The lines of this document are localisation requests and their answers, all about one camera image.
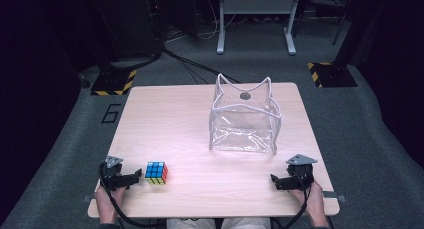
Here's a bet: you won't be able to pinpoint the black stand post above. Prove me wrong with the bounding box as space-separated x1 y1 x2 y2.
331 0 371 68

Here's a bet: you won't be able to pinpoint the clear plastic bag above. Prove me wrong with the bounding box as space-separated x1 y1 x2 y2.
208 72 282 156

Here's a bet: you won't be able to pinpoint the person's left hand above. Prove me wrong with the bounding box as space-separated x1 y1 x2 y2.
94 184 127 225

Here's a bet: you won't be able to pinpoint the multicoloured puzzle cube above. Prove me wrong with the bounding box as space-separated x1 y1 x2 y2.
144 161 169 186

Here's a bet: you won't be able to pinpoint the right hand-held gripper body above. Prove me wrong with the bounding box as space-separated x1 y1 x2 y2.
285 153 318 192

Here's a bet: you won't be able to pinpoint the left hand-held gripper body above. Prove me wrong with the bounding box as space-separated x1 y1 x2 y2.
99 155 132 192

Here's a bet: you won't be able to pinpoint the white desk frame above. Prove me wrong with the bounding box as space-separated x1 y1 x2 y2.
215 0 303 56

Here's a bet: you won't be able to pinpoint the black floor cables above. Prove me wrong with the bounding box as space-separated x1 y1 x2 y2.
161 46 242 85

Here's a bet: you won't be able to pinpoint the person's right hand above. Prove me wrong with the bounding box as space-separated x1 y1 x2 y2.
289 181 326 217

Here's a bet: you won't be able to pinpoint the white floor cables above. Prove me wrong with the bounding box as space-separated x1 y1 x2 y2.
164 0 238 43

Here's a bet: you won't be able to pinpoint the dark equipment cabinet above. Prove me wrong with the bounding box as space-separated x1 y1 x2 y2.
85 0 165 63

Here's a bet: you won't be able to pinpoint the person's legs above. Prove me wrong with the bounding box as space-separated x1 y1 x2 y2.
166 217 272 229

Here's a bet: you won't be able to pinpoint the black yellow striped base plate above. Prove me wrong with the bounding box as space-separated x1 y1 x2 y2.
307 61 359 89
89 68 138 97

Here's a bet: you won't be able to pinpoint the left hand-held gripper cable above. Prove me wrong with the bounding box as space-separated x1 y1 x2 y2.
98 162 158 229

